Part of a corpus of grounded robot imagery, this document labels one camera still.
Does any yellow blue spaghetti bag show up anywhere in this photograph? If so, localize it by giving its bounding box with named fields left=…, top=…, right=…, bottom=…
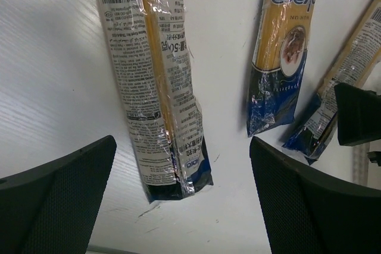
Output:
left=246, top=0, right=316, bottom=137

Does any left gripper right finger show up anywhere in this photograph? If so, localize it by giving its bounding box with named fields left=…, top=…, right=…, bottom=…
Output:
left=249, top=137, right=380, bottom=253

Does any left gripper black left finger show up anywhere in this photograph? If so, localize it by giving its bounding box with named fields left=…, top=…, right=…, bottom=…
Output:
left=1, top=135, right=117, bottom=253

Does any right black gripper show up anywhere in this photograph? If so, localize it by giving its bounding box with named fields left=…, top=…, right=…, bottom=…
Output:
left=335, top=83, right=380, bottom=146

